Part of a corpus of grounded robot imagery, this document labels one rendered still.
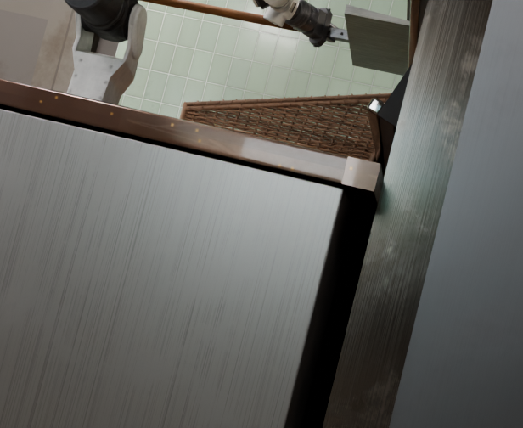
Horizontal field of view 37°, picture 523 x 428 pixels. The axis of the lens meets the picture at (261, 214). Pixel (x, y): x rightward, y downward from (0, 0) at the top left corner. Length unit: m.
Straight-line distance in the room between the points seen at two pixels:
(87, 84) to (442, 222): 1.38
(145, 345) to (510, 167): 0.47
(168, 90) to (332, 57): 0.83
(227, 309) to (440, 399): 0.28
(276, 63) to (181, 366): 3.14
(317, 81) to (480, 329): 2.99
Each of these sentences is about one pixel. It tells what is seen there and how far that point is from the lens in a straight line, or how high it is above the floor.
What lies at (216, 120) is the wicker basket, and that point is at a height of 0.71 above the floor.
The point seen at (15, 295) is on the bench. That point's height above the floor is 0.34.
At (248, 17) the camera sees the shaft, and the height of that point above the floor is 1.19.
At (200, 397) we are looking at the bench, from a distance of 0.86.
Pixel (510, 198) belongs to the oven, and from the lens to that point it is 0.96.
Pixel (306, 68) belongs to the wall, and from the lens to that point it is 3.89.
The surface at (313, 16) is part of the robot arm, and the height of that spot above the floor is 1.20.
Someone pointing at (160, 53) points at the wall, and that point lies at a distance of 4.07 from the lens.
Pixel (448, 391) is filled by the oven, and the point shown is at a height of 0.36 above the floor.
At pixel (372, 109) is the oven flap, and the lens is 1.05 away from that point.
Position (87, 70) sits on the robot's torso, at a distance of 2.17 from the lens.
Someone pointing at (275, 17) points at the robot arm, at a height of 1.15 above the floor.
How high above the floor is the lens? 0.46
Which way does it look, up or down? 3 degrees up
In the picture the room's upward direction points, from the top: 14 degrees clockwise
